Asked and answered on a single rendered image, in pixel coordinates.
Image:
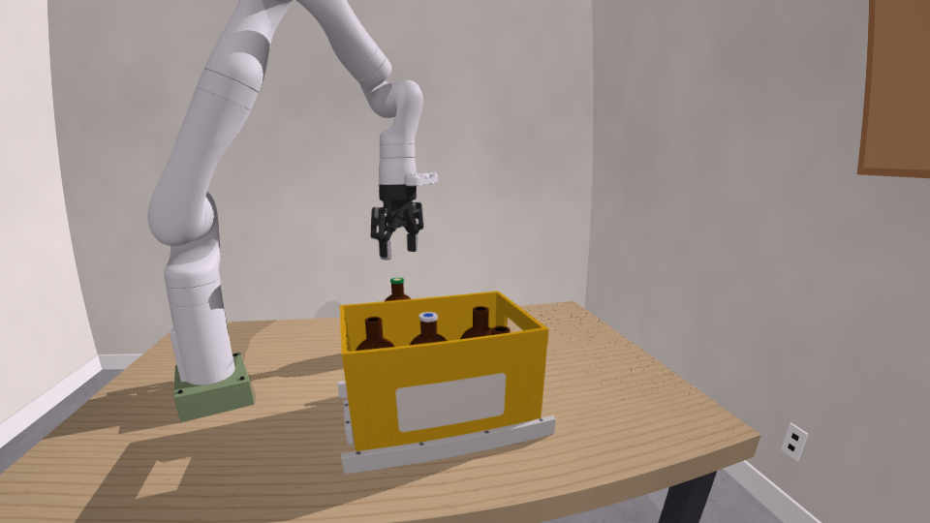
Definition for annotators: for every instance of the brown glass bottle with white label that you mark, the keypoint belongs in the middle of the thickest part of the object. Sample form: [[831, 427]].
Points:
[[397, 290]]

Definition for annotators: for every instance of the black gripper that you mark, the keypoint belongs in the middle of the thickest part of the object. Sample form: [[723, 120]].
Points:
[[394, 209]]

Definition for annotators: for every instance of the brown glass bottle with beige label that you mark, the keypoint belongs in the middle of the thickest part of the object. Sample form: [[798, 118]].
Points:
[[428, 330]]

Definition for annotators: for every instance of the white flat bar with screws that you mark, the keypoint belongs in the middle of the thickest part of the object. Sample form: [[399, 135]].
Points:
[[395, 456]]

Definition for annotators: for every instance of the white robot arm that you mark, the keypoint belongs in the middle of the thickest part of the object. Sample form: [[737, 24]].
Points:
[[181, 210]]

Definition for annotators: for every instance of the yellow crate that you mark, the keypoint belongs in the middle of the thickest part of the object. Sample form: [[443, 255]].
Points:
[[411, 394]]

